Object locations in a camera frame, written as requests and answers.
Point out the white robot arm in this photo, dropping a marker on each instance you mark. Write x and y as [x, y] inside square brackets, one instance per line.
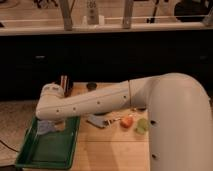
[179, 113]

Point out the orange toy fruit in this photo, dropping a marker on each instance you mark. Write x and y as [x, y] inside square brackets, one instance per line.
[126, 122]

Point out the blue sponge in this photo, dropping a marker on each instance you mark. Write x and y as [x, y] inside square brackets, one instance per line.
[44, 127]

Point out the black object top right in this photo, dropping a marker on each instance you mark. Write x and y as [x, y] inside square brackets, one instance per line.
[192, 10]

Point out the green plastic tray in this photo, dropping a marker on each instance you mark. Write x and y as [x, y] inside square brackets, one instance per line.
[54, 150]

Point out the green plastic cup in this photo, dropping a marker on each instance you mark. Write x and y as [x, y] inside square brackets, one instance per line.
[142, 126]

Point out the small dark metal cup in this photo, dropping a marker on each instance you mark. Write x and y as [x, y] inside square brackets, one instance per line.
[91, 86]

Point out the blue cloth piece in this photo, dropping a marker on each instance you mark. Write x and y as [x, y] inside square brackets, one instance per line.
[96, 121]

